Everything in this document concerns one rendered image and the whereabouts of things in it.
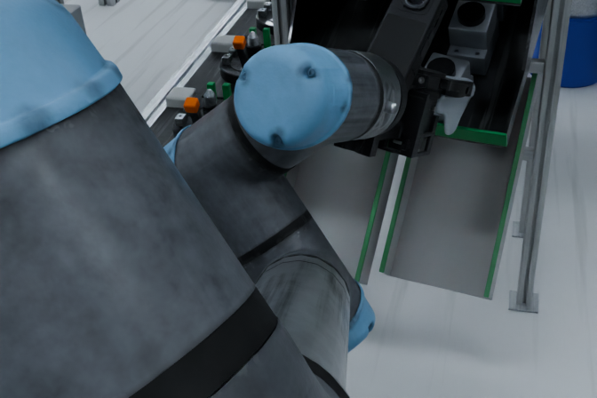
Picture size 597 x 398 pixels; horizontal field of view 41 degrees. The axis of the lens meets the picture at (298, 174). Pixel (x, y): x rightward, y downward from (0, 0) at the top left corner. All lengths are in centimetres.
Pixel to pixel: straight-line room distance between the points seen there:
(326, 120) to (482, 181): 47
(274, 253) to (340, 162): 43
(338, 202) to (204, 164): 42
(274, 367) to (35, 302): 7
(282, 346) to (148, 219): 6
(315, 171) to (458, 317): 29
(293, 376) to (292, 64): 33
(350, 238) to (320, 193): 7
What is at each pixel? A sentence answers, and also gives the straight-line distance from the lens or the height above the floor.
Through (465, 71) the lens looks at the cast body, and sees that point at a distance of 87.
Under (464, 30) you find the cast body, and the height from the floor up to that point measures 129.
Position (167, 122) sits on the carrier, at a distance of 143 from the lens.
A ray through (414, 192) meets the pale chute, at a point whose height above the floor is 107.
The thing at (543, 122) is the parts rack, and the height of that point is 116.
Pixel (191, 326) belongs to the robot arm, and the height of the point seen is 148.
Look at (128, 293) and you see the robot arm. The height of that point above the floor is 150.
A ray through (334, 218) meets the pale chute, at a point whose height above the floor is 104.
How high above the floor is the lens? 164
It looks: 33 degrees down
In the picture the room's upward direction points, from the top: 4 degrees counter-clockwise
